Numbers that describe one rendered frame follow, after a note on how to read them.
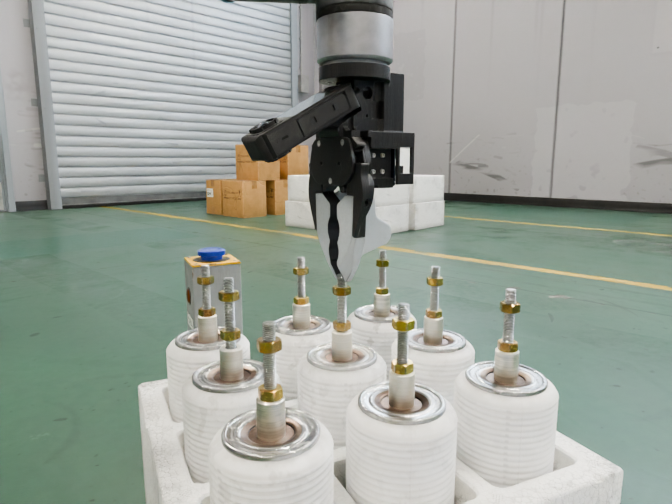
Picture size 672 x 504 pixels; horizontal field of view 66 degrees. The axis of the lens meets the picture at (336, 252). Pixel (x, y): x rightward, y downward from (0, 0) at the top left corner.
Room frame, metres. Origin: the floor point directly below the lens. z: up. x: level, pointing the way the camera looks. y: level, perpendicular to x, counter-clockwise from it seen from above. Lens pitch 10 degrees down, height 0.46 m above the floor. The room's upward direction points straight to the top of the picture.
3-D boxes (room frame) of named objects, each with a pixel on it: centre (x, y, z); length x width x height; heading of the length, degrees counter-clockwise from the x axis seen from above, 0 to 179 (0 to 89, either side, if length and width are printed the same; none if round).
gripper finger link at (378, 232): (0.52, -0.03, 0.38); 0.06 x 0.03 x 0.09; 126
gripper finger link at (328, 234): (0.55, -0.01, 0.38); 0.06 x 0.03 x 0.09; 126
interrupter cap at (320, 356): (0.52, -0.01, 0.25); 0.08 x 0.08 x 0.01
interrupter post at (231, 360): (0.48, 0.10, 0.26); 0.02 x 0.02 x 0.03
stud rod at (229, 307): (0.48, 0.10, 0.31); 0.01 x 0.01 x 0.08
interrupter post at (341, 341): (0.52, -0.01, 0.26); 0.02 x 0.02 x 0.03
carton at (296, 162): (4.76, 0.44, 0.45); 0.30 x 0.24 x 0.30; 44
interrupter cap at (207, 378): (0.48, 0.10, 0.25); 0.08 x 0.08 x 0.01
